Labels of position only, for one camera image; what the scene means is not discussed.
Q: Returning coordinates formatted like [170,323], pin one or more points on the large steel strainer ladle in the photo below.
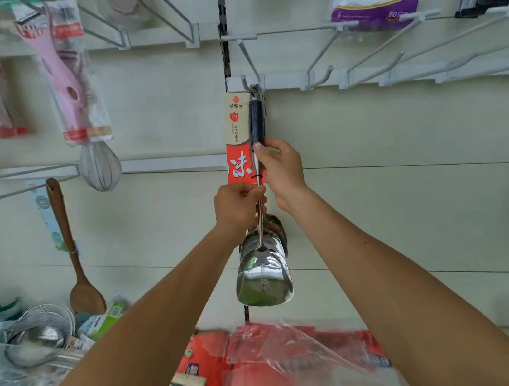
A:
[39,339]

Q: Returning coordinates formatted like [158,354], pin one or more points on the person's left forearm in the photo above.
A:
[136,358]

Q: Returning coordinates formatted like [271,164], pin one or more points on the dark wooden spatula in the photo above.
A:
[87,297]

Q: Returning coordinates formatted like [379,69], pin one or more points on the person's right hand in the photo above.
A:
[282,172]

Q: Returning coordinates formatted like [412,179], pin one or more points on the person's left hand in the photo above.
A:
[238,210]

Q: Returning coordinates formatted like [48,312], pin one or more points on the black wall divider strip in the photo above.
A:
[223,25]

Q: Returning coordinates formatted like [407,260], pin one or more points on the person's right forearm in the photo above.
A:
[414,319]

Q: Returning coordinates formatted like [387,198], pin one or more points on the red plastic wrapped packets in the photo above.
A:
[262,378]

